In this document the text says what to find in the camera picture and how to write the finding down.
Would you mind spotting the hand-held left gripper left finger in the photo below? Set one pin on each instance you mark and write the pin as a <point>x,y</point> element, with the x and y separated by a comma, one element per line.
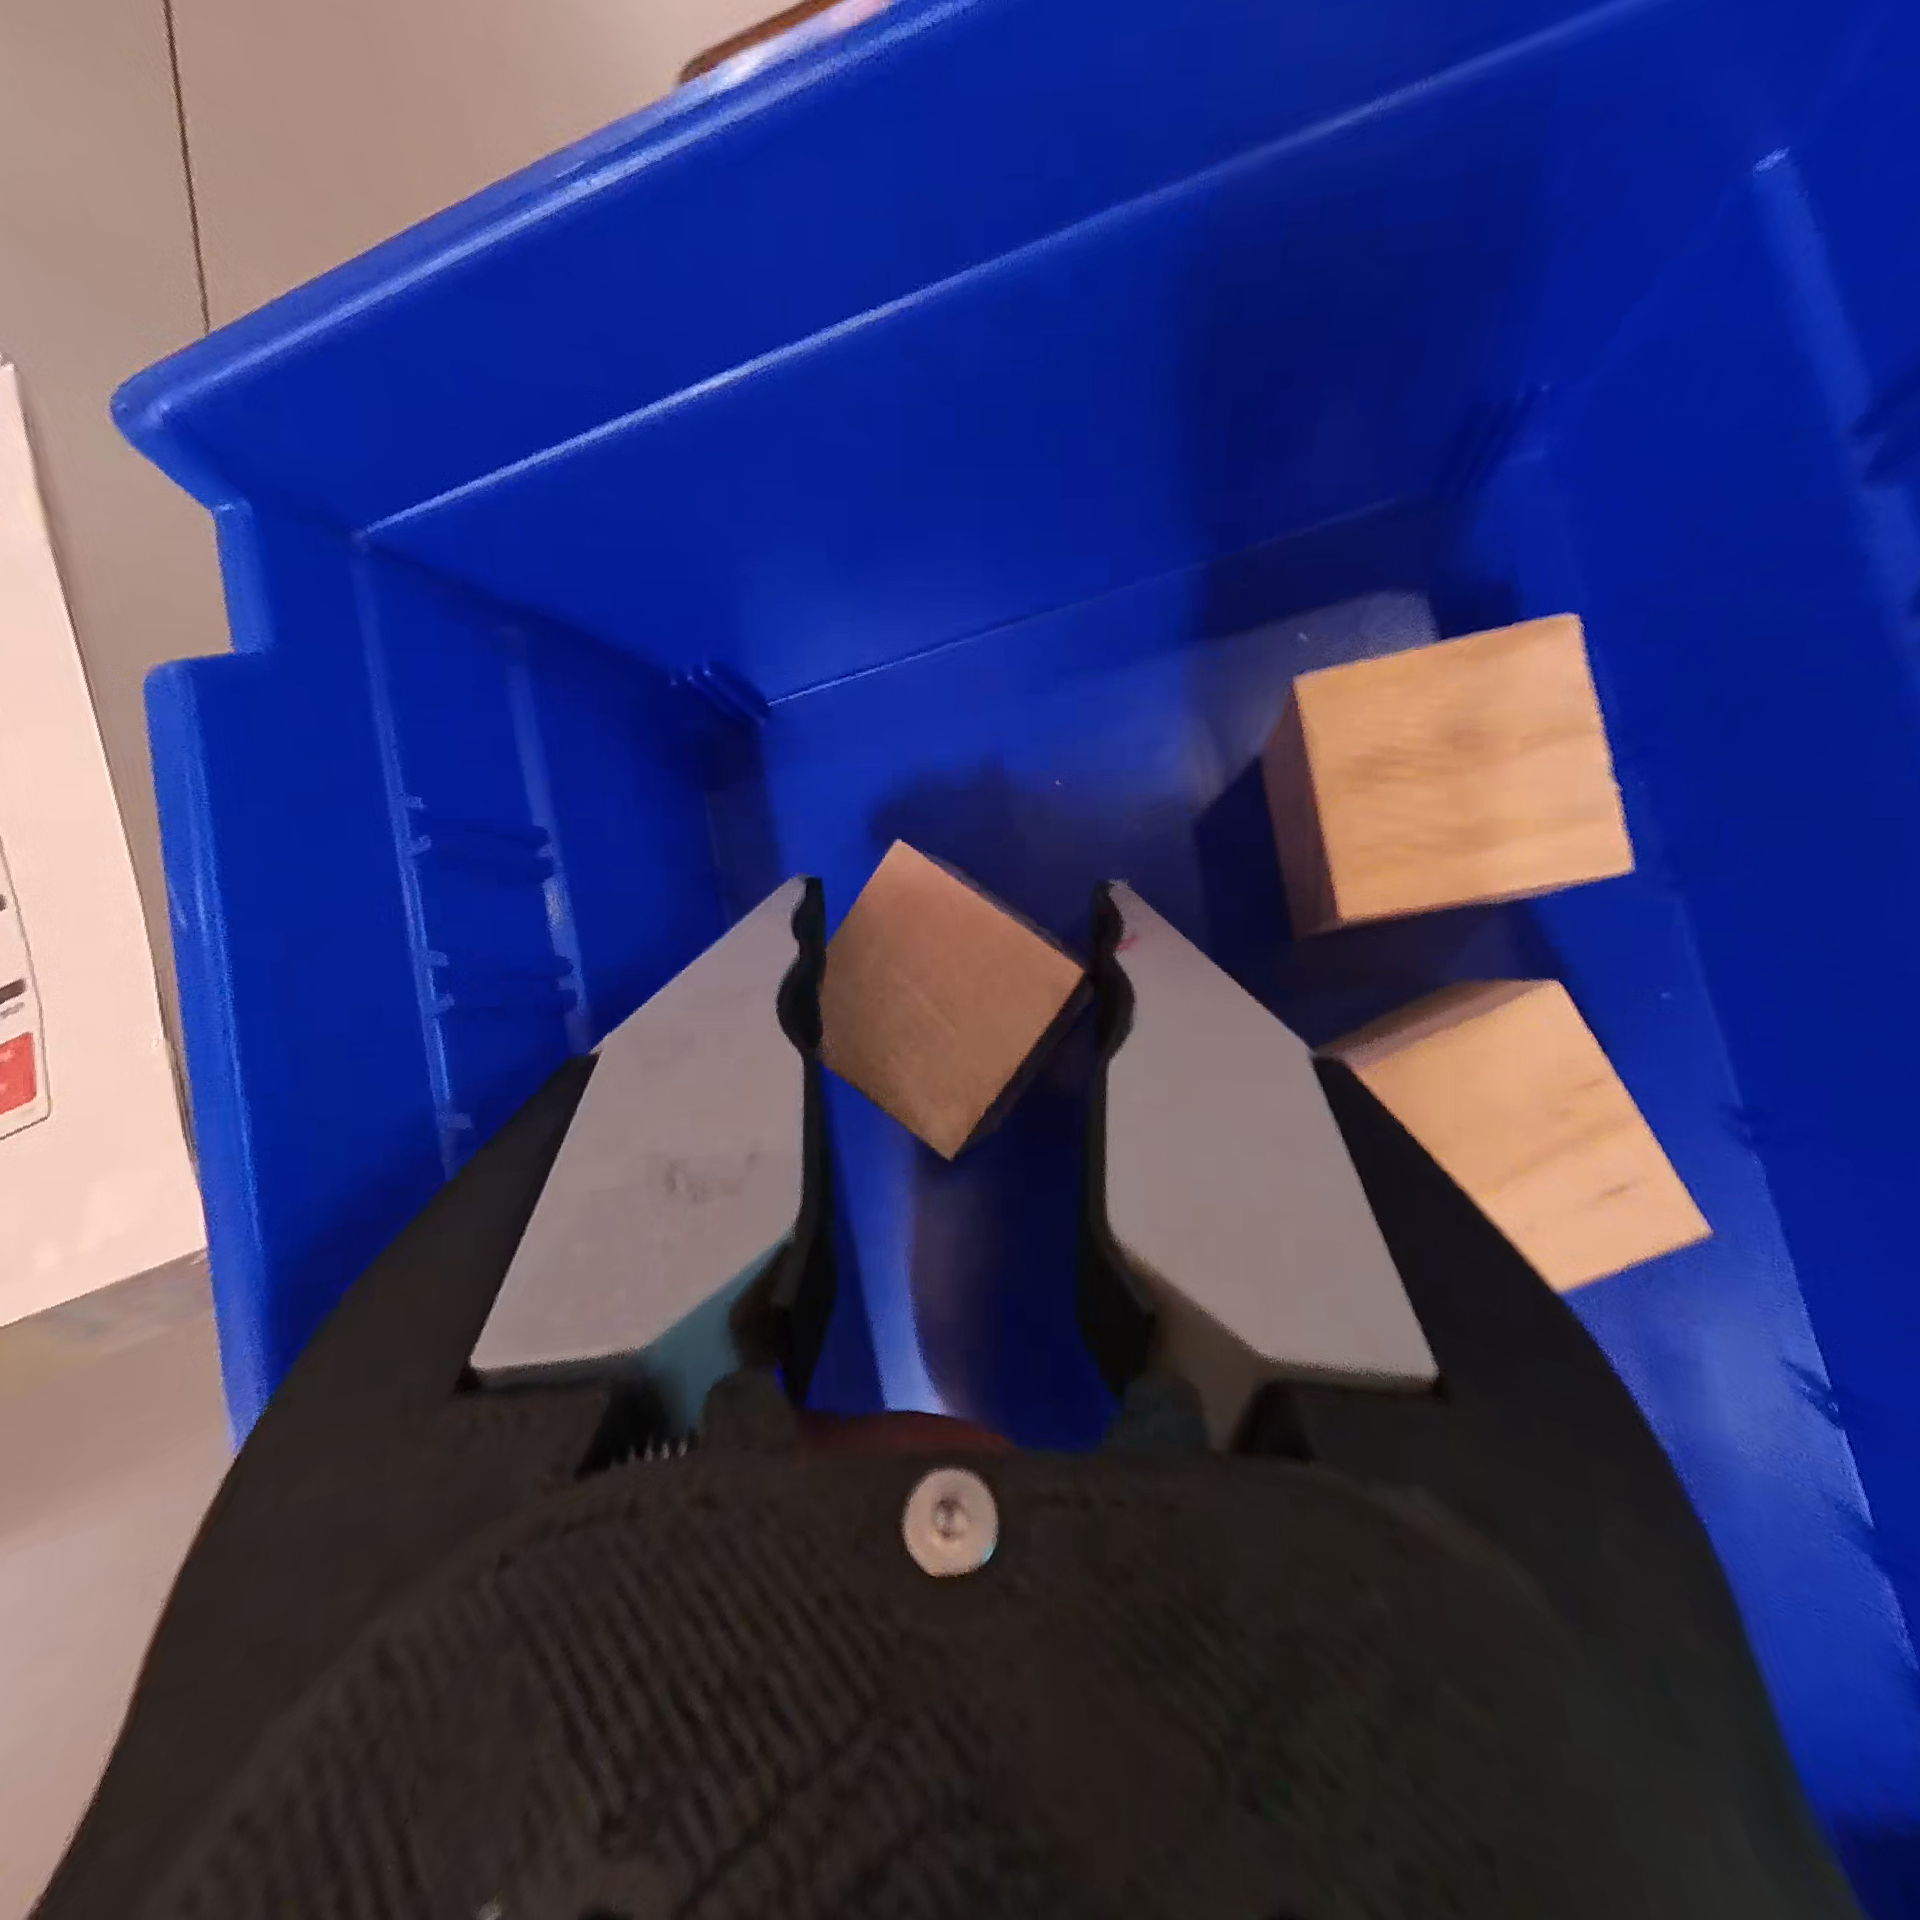
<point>661,1199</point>

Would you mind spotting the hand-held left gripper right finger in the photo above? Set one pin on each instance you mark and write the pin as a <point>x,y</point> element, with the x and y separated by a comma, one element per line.
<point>1245,1199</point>

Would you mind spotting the blue-striped wooden cube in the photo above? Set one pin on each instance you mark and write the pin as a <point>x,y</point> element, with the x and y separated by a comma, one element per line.
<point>1457,781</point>
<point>1544,1142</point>
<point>946,1008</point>

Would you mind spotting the blue plastic bin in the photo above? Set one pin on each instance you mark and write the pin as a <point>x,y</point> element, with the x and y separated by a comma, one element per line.
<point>1050,451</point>

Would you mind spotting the white printed paper sheet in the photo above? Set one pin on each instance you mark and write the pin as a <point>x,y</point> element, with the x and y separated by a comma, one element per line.
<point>74,901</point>

